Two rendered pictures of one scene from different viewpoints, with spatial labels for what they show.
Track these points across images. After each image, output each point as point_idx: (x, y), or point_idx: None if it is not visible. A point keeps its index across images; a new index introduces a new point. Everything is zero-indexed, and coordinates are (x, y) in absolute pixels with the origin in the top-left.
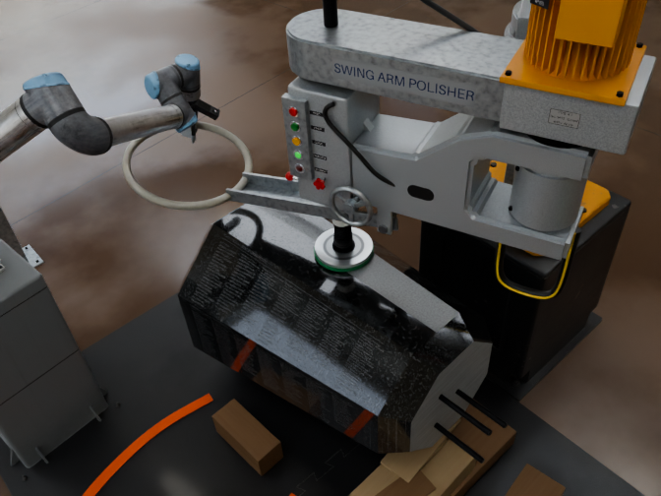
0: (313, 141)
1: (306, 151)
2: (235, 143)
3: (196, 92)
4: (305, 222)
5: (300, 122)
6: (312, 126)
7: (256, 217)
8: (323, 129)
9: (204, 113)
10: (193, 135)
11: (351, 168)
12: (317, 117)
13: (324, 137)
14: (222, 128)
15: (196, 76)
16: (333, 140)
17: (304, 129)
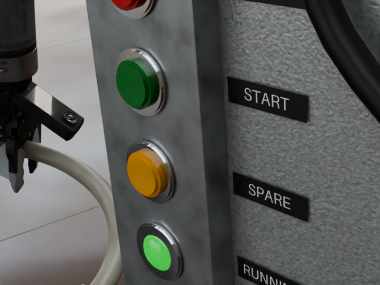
0: (238, 182)
1: (196, 236)
2: (102, 203)
3: (17, 58)
4: None
5: (165, 53)
6: (235, 85)
7: None
8: (298, 103)
9: (39, 120)
10: (12, 172)
11: None
12: (266, 19)
13: (302, 160)
14: (84, 164)
15: (15, 13)
16: (365, 184)
17: (185, 99)
